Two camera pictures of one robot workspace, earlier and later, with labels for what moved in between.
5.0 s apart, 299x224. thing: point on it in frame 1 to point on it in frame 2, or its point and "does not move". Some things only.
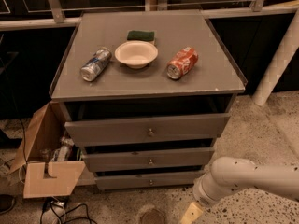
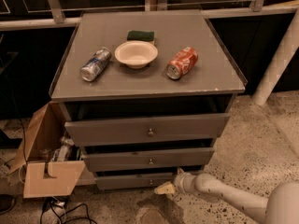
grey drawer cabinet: [148, 94] does not move
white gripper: [202, 197] to [181, 181]
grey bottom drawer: [149, 182] does not move
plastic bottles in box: [65, 152] does not move
